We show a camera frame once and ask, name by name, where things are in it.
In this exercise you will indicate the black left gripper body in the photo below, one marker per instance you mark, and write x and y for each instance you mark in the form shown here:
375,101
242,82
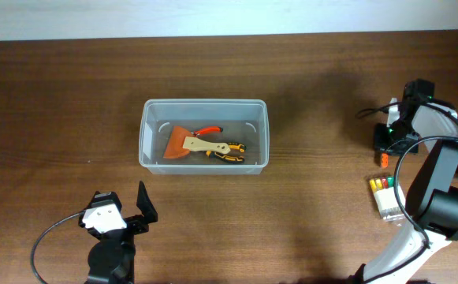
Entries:
136,225

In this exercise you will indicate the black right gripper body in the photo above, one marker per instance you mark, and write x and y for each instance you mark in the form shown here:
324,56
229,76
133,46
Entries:
392,140

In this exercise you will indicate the orange perforated bar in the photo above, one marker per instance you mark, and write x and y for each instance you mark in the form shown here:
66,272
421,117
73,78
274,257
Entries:
384,160

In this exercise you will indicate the coloured screwdriver set box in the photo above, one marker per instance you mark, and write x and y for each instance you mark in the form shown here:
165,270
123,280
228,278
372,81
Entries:
385,198

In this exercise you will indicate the orange scraper wooden handle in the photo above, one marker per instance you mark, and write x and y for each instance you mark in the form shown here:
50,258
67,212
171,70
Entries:
181,142

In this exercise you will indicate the red handled cutting pliers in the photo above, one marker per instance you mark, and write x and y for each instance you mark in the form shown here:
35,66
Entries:
207,130

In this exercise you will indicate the yellow black long-nose pliers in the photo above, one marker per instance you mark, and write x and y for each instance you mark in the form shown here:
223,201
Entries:
235,156

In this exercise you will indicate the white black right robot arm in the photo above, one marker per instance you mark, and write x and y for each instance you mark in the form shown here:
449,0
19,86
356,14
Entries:
422,132

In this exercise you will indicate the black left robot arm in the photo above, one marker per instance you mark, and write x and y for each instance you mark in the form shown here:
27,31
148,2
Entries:
111,260

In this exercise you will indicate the clear plastic container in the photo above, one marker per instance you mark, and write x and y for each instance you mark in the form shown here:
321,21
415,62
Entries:
243,120

